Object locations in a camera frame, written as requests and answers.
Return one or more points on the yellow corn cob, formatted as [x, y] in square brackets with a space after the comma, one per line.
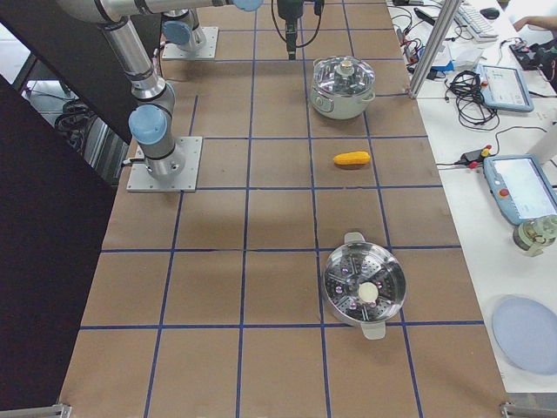
[352, 158]

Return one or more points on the pale green electric pot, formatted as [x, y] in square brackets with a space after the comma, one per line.
[340, 107]

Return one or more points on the blue teach pendant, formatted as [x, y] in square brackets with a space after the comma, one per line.
[504, 88]
[519, 187]

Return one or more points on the glass jar with lid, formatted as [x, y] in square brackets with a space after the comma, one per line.
[534, 235]

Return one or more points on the black computer mouse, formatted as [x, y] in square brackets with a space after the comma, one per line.
[490, 13]

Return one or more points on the black power adapter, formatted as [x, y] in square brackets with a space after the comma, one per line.
[471, 159]

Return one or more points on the near blue teach pendant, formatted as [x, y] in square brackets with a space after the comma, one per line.
[519, 187]

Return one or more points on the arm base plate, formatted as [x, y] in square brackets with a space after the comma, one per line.
[177, 172]
[207, 52]

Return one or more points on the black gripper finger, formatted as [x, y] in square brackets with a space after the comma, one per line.
[291, 39]

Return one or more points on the white steamed bun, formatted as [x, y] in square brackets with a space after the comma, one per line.
[368, 292]

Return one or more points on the far blue teach pendant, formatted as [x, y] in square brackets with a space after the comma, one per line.
[504, 88]

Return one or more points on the light blue plate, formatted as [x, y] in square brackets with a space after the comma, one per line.
[525, 331]

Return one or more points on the stainless steel steamer basket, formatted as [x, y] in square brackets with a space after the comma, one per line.
[357, 261]

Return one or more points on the aluminium frame post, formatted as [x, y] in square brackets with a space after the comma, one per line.
[433, 44]

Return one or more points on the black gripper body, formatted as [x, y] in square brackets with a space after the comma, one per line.
[287, 13]

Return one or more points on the white keyboard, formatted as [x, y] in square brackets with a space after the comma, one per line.
[476, 25]

